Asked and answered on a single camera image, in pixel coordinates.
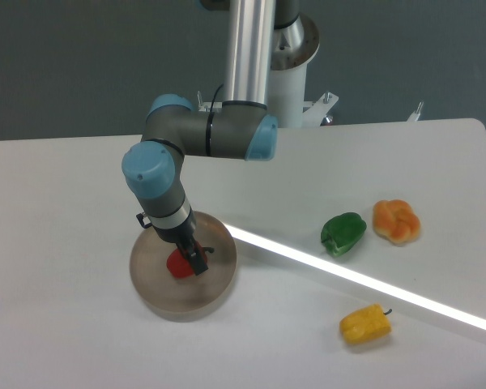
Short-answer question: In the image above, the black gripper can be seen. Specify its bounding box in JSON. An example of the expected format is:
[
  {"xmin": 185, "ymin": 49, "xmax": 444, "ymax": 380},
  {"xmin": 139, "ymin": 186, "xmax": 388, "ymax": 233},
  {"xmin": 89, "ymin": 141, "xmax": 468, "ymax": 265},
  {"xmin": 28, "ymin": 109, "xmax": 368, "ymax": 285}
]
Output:
[{"xmin": 136, "ymin": 211, "xmax": 208, "ymax": 275}]

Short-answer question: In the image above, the red bell pepper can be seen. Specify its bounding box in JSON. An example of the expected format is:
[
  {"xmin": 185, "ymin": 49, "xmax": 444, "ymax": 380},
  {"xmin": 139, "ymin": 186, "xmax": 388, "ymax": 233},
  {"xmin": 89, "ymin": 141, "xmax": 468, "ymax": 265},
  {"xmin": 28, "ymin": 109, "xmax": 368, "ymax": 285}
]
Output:
[{"xmin": 166, "ymin": 242, "xmax": 215, "ymax": 279}]

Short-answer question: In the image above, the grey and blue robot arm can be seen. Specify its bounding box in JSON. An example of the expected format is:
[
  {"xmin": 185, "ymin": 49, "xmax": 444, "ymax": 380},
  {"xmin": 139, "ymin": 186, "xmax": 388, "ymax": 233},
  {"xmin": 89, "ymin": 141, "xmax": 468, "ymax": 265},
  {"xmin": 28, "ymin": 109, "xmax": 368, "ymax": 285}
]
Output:
[{"xmin": 121, "ymin": 1, "xmax": 299, "ymax": 275}]

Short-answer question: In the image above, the round beige plate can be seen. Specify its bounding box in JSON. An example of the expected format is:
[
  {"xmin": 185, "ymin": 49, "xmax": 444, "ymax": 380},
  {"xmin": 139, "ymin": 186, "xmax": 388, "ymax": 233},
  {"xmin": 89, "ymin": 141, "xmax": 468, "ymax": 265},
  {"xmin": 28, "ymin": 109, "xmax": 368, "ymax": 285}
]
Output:
[{"xmin": 130, "ymin": 212, "xmax": 237, "ymax": 321}]

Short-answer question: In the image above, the green bell pepper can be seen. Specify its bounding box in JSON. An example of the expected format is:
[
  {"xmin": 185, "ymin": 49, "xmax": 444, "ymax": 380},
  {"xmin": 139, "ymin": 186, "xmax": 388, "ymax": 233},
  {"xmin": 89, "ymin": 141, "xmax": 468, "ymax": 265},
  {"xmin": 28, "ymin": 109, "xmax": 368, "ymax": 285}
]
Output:
[{"xmin": 320, "ymin": 212, "xmax": 367, "ymax": 257}]

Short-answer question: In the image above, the yellow bell pepper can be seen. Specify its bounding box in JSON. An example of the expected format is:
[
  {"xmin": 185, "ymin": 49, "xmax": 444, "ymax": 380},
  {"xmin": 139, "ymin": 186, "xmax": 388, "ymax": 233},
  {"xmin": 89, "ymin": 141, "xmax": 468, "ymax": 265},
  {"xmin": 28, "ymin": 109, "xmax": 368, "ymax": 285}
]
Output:
[{"xmin": 339, "ymin": 303, "xmax": 392, "ymax": 345}]

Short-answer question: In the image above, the orange knotted bread roll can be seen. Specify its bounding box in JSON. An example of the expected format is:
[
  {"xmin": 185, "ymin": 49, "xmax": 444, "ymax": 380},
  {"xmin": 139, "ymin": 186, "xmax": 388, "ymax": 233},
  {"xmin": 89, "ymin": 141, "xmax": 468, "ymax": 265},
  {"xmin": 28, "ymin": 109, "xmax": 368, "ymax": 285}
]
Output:
[{"xmin": 373, "ymin": 199, "xmax": 421, "ymax": 245}]

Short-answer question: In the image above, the black cable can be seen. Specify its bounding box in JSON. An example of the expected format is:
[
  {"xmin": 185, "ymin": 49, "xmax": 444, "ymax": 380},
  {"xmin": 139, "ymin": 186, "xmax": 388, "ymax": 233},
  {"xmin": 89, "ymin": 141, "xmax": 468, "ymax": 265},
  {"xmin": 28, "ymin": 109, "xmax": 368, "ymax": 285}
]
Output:
[{"xmin": 208, "ymin": 83, "xmax": 226, "ymax": 114}]

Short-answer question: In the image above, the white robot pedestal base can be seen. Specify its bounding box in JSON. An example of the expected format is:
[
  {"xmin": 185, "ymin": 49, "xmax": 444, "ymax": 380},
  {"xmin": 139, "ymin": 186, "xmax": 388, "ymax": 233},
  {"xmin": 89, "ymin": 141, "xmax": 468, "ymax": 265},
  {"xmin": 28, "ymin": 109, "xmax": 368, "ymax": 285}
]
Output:
[{"xmin": 194, "ymin": 11, "xmax": 426, "ymax": 130}]

